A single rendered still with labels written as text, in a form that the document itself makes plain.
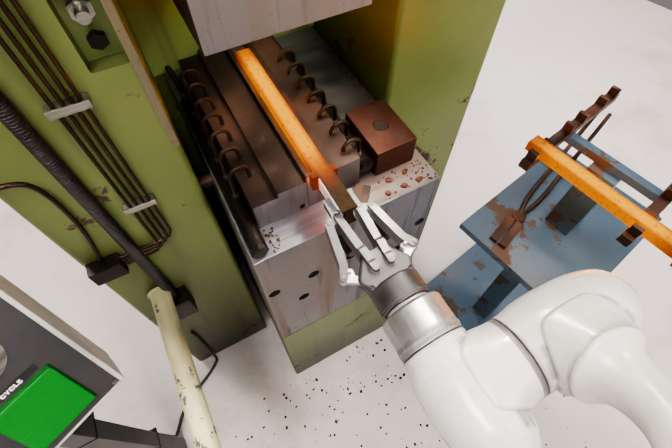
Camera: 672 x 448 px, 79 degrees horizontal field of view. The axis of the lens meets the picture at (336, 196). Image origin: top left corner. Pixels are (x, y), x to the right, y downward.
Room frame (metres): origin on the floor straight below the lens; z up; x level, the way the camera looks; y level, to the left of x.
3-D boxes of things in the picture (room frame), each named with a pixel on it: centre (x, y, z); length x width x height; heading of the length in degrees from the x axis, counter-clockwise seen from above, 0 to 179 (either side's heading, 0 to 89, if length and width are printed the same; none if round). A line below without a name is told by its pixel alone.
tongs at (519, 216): (0.66, -0.59, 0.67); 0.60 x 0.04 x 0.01; 136
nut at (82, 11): (0.44, 0.29, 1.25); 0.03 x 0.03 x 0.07; 28
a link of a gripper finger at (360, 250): (0.28, -0.03, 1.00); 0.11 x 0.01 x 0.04; 33
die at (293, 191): (0.58, 0.15, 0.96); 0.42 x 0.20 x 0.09; 28
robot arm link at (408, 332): (0.16, -0.11, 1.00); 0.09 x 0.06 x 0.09; 118
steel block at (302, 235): (0.62, 0.10, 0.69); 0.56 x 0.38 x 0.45; 28
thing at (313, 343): (0.62, 0.10, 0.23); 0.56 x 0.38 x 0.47; 28
